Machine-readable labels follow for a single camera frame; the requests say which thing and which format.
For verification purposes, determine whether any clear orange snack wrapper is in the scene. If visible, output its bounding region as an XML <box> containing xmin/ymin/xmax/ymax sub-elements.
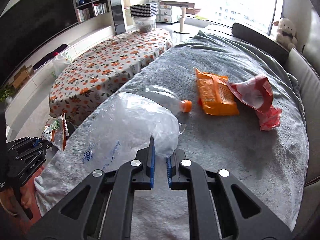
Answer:
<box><xmin>41</xmin><ymin>113</ymin><xmax>69</xmax><ymax>151</ymax></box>

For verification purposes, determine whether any clear plastic bag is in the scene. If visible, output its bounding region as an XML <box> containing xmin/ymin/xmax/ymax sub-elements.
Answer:
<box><xmin>81</xmin><ymin>92</ymin><xmax>186</xmax><ymax>171</ymax></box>

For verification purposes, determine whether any clear bottle orange cap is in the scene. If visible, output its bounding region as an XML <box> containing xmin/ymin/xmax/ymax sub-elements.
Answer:
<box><xmin>143</xmin><ymin>85</ymin><xmax>192</xmax><ymax>115</ymax></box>

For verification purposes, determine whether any orange snack bag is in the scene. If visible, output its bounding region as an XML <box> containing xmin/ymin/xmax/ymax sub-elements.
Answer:
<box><xmin>195</xmin><ymin>68</ymin><xmax>240</xmax><ymax>116</ymax></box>

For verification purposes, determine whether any person's left hand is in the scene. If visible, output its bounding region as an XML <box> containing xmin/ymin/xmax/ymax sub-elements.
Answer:
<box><xmin>1</xmin><ymin>185</ymin><xmax>33</xmax><ymax>217</ymax></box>

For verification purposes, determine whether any grey fleece blanket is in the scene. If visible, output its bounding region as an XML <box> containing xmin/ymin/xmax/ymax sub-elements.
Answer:
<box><xmin>34</xmin><ymin>31</ymin><xmax>309</xmax><ymax>239</ymax></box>

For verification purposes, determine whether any orange floral tablecloth table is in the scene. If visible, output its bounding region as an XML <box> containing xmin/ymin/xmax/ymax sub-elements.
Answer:
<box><xmin>49</xmin><ymin>28</ymin><xmax>172</xmax><ymax>126</ymax></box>

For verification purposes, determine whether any white plastic bag on floor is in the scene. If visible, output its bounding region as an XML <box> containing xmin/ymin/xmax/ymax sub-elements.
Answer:
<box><xmin>53</xmin><ymin>52</ymin><xmax>72</xmax><ymax>77</ymax></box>

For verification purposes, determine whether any red white snack bag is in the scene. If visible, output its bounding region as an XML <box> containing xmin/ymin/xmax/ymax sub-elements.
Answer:
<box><xmin>226</xmin><ymin>75</ymin><xmax>282</xmax><ymax>131</ymax></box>

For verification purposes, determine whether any black television screen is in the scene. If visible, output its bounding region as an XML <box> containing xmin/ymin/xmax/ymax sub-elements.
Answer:
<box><xmin>1</xmin><ymin>0</ymin><xmax>78</xmax><ymax>84</ymax></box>

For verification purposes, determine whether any clear plastic jar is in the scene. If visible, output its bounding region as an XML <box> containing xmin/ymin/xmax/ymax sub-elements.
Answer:
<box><xmin>133</xmin><ymin>16</ymin><xmax>156</xmax><ymax>33</ymax></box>

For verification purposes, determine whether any white drawer cabinet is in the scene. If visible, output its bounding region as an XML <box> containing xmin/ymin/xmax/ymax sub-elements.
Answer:
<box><xmin>149</xmin><ymin>0</ymin><xmax>181</xmax><ymax>23</ymax></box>

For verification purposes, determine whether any black white checkered box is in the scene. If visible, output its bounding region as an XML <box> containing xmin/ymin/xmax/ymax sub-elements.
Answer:
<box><xmin>130</xmin><ymin>3</ymin><xmax>158</xmax><ymax>18</ymax></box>

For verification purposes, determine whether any small round side table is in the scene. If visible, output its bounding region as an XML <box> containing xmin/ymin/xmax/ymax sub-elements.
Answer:
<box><xmin>160</xmin><ymin>0</ymin><xmax>195</xmax><ymax>34</ymax></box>

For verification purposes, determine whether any white plush sheep toy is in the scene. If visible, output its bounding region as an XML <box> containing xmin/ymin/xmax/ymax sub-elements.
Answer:
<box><xmin>273</xmin><ymin>18</ymin><xmax>297</xmax><ymax>51</ymax></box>

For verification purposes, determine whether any dark bookshelf unit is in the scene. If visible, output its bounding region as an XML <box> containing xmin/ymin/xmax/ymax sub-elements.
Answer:
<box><xmin>69</xmin><ymin>0</ymin><xmax>112</xmax><ymax>25</ymax></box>

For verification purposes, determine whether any grey leather sofa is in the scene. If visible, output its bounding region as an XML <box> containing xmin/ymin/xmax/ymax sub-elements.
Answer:
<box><xmin>209</xmin><ymin>0</ymin><xmax>320</xmax><ymax>240</ymax></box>

